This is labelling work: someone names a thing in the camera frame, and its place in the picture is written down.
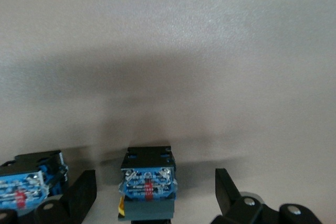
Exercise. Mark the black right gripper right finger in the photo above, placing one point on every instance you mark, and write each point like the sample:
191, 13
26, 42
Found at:
231, 200

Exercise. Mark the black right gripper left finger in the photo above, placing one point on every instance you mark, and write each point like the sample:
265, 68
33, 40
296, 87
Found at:
76, 197

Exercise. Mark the green push button switch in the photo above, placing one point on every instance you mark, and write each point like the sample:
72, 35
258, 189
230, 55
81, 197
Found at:
23, 187

